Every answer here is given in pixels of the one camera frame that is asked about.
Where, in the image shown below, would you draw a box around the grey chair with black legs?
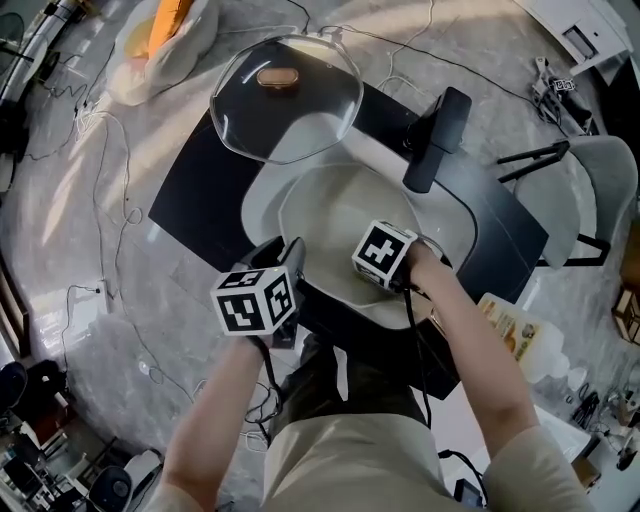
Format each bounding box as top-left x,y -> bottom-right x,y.
496,134 -> 640,271

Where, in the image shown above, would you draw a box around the right hand-held gripper cable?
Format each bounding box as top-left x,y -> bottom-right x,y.
399,284 -> 434,429

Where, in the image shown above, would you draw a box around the black faucet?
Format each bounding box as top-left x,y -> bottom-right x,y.
402,86 -> 473,194

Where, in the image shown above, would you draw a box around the person's right forearm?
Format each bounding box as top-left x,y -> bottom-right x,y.
407,242 -> 544,466

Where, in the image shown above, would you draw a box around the hand-held gripper cable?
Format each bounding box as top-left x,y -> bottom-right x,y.
399,284 -> 434,429
259,344 -> 287,441

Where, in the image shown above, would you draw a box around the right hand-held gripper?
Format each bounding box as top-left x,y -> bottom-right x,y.
351,219 -> 420,294

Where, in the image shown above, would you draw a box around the spare grey gripper device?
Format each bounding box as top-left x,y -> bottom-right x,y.
532,55 -> 596,136

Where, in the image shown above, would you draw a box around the black floor cable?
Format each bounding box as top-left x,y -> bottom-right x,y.
59,284 -> 101,371

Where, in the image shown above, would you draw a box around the glass pot lid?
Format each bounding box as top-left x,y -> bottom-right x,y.
209,37 -> 365,165

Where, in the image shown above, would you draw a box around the black sink cabinet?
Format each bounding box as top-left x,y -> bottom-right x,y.
148,79 -> 550,401

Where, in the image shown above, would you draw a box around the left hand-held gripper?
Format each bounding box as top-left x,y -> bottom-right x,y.
209,236 -> 307,351

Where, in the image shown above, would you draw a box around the black bathtub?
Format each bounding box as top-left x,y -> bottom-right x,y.
592,49 -> 640,136

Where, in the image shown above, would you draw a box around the white plastic jug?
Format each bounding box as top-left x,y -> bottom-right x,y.
477,292 -> 572,386

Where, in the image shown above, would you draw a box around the left hand-held gripper cable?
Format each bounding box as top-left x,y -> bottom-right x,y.
259,344 -> 287,441

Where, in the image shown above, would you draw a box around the black waist device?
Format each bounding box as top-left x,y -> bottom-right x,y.
452,477 -> 487,512

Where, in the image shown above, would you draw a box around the yellow cushion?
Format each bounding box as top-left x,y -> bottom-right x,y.
122,18 -> 159,60

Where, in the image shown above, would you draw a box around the white sink basin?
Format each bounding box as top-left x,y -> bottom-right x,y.
241,144 -> 481,331

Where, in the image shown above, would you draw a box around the white rectangular tub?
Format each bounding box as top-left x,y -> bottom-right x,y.
534,404 -> 606,481

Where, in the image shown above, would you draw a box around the brown cardboard box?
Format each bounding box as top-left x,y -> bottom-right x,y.
619,239 -> 640,291

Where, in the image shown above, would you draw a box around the white vanity cabinet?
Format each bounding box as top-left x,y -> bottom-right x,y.
514,0 -> 632,76

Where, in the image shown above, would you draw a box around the person's beige shirt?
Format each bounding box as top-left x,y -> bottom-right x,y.
144,417 -> 596,512

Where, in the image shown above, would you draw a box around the person's left forearm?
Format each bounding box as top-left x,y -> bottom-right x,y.
159,333 -> 274,501

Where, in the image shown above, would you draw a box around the orange cushion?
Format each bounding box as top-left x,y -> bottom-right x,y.
148,0 -> 196,59

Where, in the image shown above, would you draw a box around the wooden frame stool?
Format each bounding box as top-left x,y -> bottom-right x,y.
612,284 -> 640,346

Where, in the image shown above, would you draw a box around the person's dark trousers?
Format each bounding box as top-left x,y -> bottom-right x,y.
279,332 -> 431,436

